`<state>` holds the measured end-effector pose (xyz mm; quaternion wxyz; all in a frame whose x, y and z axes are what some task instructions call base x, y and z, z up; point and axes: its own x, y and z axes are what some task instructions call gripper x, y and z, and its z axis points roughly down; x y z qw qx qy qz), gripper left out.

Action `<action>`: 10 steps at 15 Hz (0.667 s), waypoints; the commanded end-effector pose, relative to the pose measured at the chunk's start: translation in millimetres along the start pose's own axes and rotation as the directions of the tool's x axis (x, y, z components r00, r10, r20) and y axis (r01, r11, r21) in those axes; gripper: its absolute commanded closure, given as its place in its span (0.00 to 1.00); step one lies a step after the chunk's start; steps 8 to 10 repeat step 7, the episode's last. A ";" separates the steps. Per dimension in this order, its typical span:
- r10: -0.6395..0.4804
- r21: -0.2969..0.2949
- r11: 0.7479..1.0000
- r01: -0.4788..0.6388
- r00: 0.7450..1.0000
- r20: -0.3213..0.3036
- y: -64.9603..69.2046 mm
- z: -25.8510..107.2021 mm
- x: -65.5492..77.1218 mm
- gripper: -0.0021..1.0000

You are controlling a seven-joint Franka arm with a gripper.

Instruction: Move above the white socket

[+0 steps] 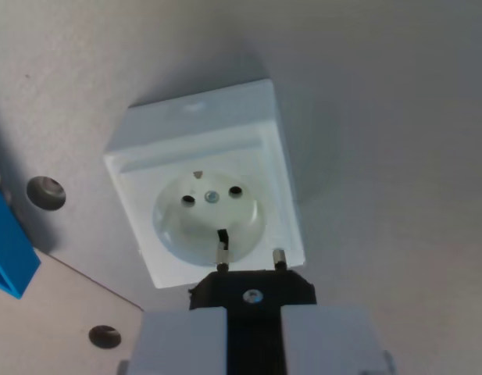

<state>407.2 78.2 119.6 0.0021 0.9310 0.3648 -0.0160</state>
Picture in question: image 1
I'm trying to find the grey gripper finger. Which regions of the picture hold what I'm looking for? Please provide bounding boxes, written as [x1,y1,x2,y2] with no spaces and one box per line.
[117,308,228,375]
[281,305,396,375]

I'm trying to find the white wall socket box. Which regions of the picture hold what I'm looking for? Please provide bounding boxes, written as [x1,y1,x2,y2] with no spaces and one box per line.
[103,79,306,291]

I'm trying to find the black two-pin plug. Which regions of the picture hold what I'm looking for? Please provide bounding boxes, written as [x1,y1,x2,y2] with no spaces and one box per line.
[188,248,317,375]

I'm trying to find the blue ribbed plastic part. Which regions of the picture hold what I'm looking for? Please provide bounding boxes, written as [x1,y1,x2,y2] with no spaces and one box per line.
[0,183,42,302]

